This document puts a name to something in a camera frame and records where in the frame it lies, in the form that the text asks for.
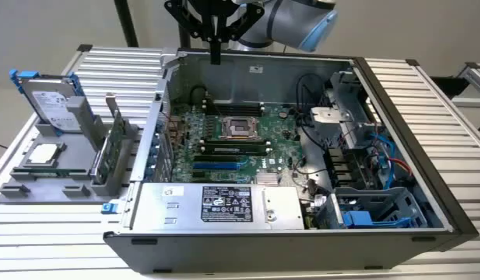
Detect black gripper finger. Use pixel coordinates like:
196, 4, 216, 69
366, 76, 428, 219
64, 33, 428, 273
164, 0, 216, 65
214, 0, 266, 65

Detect green graphics card black shroud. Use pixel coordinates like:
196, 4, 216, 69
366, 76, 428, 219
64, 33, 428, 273
89, 92, 133, 188

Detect black stand pole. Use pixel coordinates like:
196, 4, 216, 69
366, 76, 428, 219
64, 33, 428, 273
113, 0, 141, 48
176, 23, 192, 49

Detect black RAM slot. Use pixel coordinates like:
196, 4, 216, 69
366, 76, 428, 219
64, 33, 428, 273
208, 106, 265, 111
200, 142, 270, 146
206, 100, 265, 105
208, 110, 266, 116
202, 139, 269, 144
206, 103, 265, 108

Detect silver metal drive cage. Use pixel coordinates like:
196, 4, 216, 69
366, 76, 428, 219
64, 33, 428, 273
309, 71, 382, 150

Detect CPU socket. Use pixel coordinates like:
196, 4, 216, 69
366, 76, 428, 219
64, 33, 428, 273
220, 115, 258, 138

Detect green motherboard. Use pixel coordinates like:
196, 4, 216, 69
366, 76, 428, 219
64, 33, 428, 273
161, 99, 306, 185

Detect hard disk in blue carrier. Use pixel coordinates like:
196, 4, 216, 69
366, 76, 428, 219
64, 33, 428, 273
8, 68, 85, 137

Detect dark RAM stick white label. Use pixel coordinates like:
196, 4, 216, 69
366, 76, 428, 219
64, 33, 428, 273
202, 145, 266, 155

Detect long black expansion slot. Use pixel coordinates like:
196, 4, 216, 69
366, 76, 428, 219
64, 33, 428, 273
193, 155, 240, 163

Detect blue expansion slot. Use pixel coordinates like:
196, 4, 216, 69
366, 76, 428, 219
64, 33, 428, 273
190, 162, 241, 173

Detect silver chipset heatsink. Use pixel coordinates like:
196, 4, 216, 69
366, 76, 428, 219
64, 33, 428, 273
258, 171, 281, 186

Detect black fan housing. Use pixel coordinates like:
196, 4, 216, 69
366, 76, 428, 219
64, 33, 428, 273
324, 146, 368, 188

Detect silver CPU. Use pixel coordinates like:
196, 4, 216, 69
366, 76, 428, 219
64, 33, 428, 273
24, 142, 68, 168

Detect green RAM stick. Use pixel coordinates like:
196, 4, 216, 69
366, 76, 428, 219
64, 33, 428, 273
12, 166, 88, 179

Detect silver power supply unit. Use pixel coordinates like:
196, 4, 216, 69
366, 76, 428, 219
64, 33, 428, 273
129, 182, 305, 232

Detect grey plastic parts rack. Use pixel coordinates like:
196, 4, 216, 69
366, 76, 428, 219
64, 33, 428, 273
0, 97, 145, 204

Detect grey plastic disk bay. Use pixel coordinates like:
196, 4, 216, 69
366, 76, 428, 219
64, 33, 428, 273
314, 186, 433, 230

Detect blue plastic bay block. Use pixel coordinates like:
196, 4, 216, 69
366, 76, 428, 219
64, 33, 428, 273
341, 210, 373, 229

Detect grey open PC case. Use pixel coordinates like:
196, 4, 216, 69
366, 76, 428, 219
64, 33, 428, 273
101, 46, 480, 275

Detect black looped power cable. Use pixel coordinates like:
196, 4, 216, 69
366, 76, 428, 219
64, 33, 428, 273
189, 85, 208, 103

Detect blue wire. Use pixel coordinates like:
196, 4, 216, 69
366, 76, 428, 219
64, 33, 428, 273
368, 131, 397, 188

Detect red wire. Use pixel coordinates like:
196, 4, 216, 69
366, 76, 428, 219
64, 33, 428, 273
385, 156, 414, 177

